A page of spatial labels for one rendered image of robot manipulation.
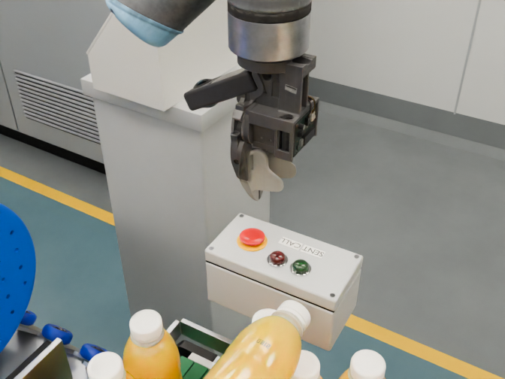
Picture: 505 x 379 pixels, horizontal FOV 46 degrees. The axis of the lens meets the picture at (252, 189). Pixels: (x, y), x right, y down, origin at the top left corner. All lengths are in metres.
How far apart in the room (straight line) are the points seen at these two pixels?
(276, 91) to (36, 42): 2.26
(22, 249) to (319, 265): 0.42
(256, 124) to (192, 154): 0.57
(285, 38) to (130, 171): 0.83
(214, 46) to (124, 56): 0.20
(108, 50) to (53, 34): 1.55
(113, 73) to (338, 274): 0.65
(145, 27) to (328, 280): 0.39
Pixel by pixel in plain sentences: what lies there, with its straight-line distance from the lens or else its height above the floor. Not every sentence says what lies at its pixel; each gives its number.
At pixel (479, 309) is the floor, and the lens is 2.41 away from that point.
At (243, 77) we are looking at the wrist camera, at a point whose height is 1.36.
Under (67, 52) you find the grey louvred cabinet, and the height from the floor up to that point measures 0.64.
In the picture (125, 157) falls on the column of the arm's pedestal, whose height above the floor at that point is 0.92.
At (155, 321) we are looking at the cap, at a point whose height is 1.11.
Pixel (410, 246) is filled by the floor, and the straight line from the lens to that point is 2.60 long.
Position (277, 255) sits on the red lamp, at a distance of 0.81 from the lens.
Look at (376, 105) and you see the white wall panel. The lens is 3.44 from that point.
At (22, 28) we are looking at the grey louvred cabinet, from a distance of 2.91.
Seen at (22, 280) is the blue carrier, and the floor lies 1.05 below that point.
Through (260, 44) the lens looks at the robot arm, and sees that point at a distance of 0.63.
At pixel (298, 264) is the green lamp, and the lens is 0.80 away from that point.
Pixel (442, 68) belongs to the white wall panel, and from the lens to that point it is 3.26.
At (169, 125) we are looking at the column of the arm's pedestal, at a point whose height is 1.04.
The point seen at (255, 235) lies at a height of 1.11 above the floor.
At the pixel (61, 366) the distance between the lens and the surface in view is 0.85.
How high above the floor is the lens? 1.66
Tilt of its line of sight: 36 degrees down
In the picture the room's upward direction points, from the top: straight up
